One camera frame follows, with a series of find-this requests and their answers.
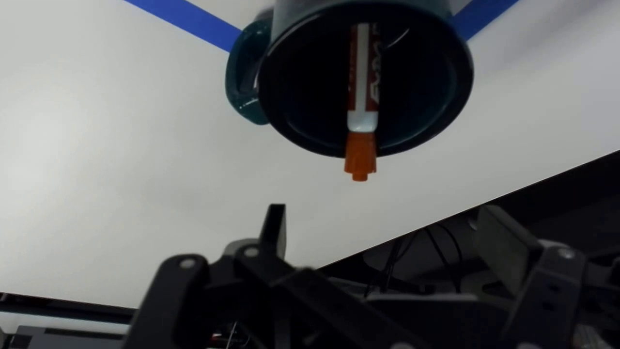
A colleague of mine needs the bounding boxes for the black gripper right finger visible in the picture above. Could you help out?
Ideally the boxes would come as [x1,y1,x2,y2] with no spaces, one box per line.
[366,204,620,349]

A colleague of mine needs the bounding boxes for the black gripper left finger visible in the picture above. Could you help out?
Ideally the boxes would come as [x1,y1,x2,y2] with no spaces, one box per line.
[122,204,415,349]

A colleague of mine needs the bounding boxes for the orange expo marker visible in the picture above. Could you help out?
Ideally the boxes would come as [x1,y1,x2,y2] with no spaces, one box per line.
[345,24,382,183]

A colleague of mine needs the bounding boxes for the dark teal mug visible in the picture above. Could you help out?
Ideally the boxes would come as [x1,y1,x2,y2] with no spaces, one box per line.
[225,0,475,158]

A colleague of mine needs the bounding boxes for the blue tape strip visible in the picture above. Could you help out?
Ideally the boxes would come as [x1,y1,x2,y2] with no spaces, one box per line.
[453,0,519,42]
[126,0,240,53]

